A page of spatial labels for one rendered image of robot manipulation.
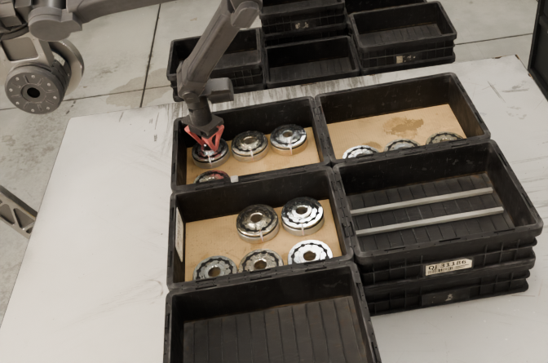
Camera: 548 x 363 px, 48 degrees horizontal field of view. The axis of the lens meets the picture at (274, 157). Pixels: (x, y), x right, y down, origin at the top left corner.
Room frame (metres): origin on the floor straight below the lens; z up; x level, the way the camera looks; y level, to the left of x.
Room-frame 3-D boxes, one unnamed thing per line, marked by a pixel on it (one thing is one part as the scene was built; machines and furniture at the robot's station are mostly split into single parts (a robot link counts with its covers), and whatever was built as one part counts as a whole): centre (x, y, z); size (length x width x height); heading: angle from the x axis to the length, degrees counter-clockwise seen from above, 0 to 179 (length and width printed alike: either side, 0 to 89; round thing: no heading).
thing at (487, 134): (1.26, -0.34, 0.92); 0.40 x 0.30 x 0.02; 89
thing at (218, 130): (1.34, 0.16, 0.91); 0.07 x 0.07 x 0.09; 44
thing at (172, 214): (0.97, 0.07, 0.92); 0.40 x 0.30 x 0.02; 89
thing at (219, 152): (1.34, 0.17, 0.86); 0.10 x 0.10 x 0.01
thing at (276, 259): (0.90, 0.07, 0.86); 0.10 x 0.10 x 0.01
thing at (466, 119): (1.26, -0.34, 0.87); 0.40 x 0.30 x 0.11; 89
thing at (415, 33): (2.28, -0.63, 0.37); 0.40 x 0.30 x 0.45; 86
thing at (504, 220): (0.96, -0.33, 0.87); 0.40 x 0.30 x 0.11; 89
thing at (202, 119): (1.34, 0.17, 0.98); 0.10 x 0.07 x 0.07; 44
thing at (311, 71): (2.31, -0.23, 0.31); 0.40 x 0.30 x 0.34; 86
